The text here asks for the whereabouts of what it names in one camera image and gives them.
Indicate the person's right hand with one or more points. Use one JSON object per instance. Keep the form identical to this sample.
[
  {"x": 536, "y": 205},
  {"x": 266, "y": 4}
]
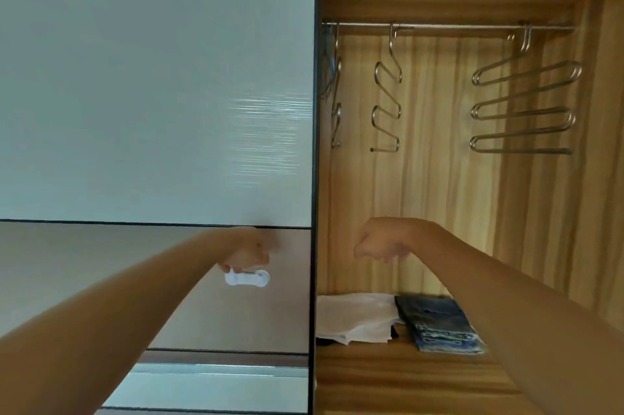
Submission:
[{"x": 382, "y": 241}]

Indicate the person's left hand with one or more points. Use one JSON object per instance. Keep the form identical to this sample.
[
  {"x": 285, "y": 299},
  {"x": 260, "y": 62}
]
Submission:
[{"x": 246, "y": 251}]

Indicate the white button shirt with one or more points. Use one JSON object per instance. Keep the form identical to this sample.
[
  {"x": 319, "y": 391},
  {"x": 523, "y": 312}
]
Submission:
[{"x": 356, "y": 317}]

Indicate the light blue jeans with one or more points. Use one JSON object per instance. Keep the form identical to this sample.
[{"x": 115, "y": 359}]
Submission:
[{"x": 439, "y": 327}]

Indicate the frosted wardrobe sliding door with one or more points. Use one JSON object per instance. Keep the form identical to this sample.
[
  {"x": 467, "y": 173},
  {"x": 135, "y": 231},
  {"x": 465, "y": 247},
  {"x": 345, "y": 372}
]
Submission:
[{"x": 146, "y": 63}]

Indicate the person's right forearm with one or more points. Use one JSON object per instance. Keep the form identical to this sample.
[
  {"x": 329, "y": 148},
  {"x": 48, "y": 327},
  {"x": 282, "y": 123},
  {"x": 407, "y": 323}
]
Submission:
[{"x": 526, "y": 332}]

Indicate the person's left forearm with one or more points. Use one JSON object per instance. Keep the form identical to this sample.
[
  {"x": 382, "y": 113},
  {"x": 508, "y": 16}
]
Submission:
[{"x": 107, "y": 332}]

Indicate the metal hanging rod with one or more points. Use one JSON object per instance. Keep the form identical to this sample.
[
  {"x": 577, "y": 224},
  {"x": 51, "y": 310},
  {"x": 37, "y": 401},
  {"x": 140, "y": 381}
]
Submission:
[{"x": 453, "y": 27}]

